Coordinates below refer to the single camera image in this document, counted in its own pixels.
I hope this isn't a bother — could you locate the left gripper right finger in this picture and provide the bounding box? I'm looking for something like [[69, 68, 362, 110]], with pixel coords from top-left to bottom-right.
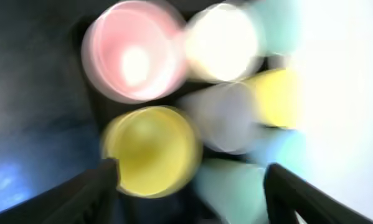
[[263, 162, 373, 224]]

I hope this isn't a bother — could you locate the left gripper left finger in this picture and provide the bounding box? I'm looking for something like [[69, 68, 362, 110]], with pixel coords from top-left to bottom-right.
[[0, 157, 121, 224]]

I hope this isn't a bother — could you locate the yellow cup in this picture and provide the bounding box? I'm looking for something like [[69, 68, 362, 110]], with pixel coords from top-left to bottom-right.
[[245, 68, 302, 130], [100, 105, 204, 200]]

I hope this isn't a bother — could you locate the pink cup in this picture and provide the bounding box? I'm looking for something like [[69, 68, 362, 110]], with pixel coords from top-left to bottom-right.
[[80, 0, 189, 105]]

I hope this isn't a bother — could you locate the blue cup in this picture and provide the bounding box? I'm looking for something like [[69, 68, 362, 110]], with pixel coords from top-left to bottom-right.
[[251, 127, 307, 178]]

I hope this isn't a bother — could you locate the green cup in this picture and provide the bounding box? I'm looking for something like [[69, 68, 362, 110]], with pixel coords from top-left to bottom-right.
[[194, 158, 271, 224], [251, 0, 305, 57]]

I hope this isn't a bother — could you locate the black tray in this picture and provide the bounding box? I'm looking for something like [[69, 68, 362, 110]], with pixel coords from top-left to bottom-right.
[[73, 0, 299, 224]]

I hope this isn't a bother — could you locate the grey cup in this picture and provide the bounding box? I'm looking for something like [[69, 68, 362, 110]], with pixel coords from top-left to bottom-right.
[[176, 81, 262, 155]]

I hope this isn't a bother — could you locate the white cup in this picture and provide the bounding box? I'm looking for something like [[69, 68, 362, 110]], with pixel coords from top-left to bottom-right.
[[182, 1, 267, 83]]

